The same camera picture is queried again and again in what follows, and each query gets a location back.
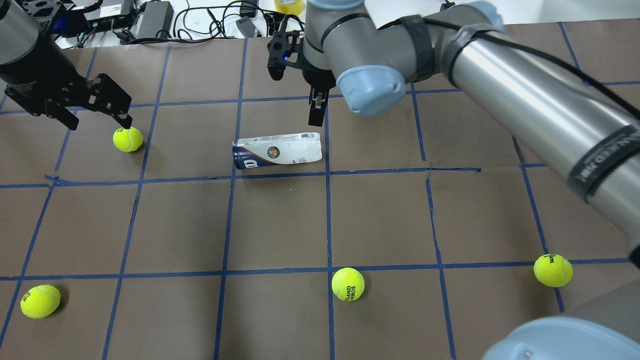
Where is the tennis ball Wilson right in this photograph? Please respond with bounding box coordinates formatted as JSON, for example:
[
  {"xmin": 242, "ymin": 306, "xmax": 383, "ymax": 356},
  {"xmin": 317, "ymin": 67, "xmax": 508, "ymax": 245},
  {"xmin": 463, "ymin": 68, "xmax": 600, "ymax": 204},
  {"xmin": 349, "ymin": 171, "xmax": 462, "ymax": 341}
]
[{"xmin": 533, "ymin": 253, "xmax": 574, "ymax": 289}]

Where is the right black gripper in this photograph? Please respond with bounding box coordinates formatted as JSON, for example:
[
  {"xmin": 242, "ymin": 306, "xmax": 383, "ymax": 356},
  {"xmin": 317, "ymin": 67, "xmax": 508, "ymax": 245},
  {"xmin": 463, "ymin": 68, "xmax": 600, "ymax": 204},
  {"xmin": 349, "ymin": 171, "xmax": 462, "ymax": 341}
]
[{"xmin": 267, "ymin": 14, "xmax": 337, "ymax": 128}]

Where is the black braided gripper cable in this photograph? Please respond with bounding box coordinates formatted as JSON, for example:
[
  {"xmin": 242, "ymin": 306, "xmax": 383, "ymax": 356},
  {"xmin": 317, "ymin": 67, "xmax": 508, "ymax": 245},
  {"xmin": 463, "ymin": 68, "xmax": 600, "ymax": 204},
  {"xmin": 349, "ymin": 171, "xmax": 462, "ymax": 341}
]
[{"xmin": 425, "ymin": 15, "xmax": 640, "ymax": 121}]

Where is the yellow tape roll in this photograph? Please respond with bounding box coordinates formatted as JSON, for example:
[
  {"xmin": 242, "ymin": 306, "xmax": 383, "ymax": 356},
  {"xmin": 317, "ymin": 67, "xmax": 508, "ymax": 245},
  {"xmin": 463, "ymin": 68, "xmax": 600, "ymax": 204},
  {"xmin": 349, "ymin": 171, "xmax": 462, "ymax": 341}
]
[{"xmin": 273, "ymin": 0, "xmax": 305, "ymax": 16}]

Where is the tennis ball Roland Garros centre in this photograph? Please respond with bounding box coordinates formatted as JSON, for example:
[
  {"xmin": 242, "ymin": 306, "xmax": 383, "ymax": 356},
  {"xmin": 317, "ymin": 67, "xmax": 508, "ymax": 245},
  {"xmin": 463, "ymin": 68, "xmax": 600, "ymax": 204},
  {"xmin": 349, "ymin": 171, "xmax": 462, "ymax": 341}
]
[{"xmin": 331, "ymin": 268, "xmax": 366, "ymax": 302}]

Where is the white blue tennis ball can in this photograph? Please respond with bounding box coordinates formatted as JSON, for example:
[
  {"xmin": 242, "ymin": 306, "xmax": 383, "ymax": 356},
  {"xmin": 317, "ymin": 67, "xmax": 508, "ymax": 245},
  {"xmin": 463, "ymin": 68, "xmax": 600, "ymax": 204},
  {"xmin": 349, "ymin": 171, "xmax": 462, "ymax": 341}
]
[{"xmin": 231, "ymin": 132, "xmax": 323, "ymax": 170}]

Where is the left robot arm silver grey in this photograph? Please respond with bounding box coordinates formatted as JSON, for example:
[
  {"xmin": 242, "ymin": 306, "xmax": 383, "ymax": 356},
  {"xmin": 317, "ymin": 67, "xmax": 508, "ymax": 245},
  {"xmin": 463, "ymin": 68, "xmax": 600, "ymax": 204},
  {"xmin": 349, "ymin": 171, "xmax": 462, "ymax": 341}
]
[{"xmin": 0, "ymin": 0, "xmax": 133, "ymax": 131}]

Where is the tennis ball near left gripper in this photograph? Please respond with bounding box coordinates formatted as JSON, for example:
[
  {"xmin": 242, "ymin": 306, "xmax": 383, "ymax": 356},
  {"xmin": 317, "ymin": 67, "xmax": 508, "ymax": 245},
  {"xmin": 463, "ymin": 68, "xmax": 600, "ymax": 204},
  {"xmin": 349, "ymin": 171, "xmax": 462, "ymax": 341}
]
[{"xmin": 112, "ymin": 126, "xmax": 144, "ymax": 153}]

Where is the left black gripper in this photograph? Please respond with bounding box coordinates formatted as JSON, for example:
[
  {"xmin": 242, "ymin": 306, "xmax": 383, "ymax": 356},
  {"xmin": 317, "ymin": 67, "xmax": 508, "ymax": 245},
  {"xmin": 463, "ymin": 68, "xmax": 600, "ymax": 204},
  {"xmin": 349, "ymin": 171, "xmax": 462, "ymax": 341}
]
[{"xmin": 4, "ymin": 64, "xmax": 133, "ymax": 131}]

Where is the black cable bundle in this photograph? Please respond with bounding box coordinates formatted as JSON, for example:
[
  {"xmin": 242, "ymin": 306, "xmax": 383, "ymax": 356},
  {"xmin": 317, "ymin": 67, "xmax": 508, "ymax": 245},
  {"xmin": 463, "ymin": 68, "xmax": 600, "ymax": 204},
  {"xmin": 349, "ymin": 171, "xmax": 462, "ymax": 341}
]
[{"xmin": 65, "ymin": 0, "xmax": 311, "ymax": 47}]

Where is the grey small adapter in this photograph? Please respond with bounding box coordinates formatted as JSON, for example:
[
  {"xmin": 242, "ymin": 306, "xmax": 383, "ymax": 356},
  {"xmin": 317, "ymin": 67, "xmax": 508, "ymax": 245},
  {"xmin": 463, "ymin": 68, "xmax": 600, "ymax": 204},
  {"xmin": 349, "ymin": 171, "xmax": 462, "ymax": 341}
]
[{"xmin": 235, "ymin": 16, "xmax": 261, "ymax": 38}]

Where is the tennis ball bottom left corner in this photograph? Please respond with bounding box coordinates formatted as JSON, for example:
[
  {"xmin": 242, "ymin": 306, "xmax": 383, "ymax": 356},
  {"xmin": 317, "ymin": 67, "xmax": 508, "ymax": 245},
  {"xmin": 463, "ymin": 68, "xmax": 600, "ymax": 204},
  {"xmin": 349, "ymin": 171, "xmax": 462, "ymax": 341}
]
[{"xmin": 20, "ymin": 284, "xmax": 62, "ymax": 319}]

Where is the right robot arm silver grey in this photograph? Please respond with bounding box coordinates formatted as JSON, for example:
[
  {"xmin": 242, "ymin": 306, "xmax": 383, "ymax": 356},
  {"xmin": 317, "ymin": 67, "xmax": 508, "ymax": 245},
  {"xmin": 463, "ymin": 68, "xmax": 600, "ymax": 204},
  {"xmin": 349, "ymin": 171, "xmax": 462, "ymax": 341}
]
[{"xmin": 267, "ymin": 0, "xmax": 640, "ymax": 267}]

